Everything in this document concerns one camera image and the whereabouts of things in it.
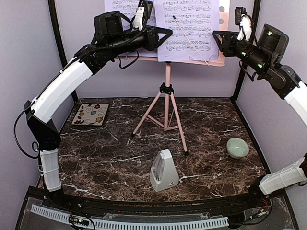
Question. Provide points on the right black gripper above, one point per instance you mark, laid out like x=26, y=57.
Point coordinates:
x=227, y=46

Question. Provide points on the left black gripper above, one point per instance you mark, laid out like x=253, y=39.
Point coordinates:
x=152, y=40

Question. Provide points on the purple sheet music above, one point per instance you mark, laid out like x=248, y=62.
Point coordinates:
x=192, y=23
x=128, y=8

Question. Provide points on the pink music stand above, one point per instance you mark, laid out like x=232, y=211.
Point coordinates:
x=171, y=115

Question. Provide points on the white metronome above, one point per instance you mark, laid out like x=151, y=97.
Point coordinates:
x=163, y=174

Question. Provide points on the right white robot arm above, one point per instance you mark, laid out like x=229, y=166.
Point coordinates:
x=289, y=87

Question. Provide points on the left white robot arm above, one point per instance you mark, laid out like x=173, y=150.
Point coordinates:
x=115, y=34

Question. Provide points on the floral ceramic tile coaster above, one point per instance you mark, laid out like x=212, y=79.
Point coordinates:
x=90, y=114

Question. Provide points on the pale green bowl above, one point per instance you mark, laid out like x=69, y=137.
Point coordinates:
x=237, y=148

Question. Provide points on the small circuit board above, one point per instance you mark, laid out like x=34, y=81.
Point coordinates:
x=78, y=221

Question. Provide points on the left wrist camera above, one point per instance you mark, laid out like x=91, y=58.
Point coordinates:
x=142, y=14

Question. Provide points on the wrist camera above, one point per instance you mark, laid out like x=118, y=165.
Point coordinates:
x=245, y=23
x=142, y=14

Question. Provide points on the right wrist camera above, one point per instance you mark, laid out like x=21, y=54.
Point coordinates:
x=245, y=23

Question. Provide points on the right black frame post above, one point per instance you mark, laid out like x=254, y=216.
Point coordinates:
x=255, y=17

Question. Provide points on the black frame post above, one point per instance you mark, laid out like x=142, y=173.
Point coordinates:
x=56, y=31
x=255, y=17

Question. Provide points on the left black frame post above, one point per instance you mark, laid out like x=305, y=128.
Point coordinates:
x=56, y=31

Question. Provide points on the white slotted cable duct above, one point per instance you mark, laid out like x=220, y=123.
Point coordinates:
x=103, y=224

